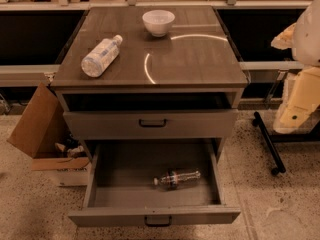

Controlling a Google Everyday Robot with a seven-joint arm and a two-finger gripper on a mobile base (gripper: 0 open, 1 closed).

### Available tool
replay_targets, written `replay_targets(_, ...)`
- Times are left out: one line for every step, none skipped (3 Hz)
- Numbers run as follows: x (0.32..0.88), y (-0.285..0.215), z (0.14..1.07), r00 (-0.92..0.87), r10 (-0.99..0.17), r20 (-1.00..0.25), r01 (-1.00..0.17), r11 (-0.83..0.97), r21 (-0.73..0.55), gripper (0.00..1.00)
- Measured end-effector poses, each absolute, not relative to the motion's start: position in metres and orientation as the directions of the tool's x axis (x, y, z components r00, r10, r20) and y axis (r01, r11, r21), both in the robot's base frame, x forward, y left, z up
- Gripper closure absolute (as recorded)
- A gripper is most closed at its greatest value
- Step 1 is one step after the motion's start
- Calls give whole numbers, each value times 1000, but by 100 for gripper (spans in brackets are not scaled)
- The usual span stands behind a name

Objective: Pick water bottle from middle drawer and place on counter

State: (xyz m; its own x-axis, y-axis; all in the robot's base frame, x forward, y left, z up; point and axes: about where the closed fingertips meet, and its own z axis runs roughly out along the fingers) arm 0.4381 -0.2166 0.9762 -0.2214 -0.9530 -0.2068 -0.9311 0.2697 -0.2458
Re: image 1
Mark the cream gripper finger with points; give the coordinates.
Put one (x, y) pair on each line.
(301, 97)
(284, 40)

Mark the clear water bottle dark label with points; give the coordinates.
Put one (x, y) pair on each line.
(173, 179)

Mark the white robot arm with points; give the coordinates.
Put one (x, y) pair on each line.
(306, 37)

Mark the grey drawer cabinet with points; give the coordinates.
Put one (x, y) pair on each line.
(193, 67)

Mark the closed grey upper drawer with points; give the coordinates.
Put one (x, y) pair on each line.
(151, 124)

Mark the white frosted bottle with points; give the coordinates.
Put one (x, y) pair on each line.
(100, 58)

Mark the open grey lower drawer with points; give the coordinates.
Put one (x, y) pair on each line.
(121, 189)

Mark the white bowl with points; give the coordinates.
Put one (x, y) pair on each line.
(158, 22)

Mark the brown cardboard box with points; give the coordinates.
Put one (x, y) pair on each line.
(37, 133)

